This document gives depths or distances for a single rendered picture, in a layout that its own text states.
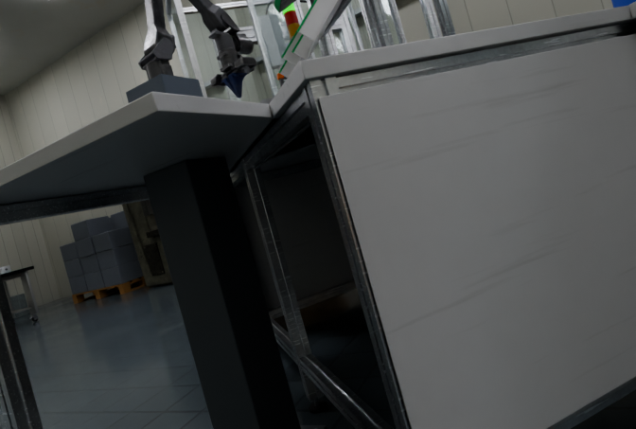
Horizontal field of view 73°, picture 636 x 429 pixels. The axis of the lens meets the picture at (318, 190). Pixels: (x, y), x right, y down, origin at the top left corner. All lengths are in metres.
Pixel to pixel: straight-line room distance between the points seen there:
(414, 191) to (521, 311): 0.29
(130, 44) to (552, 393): 7.85
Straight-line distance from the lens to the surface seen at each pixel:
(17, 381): 1.21
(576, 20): 1.03
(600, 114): 1.01
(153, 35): 1.32
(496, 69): 0.86
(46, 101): 9.99
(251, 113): 0.82
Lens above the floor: 0.66
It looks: level
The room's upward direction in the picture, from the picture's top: 16 degrees counter-clockwise
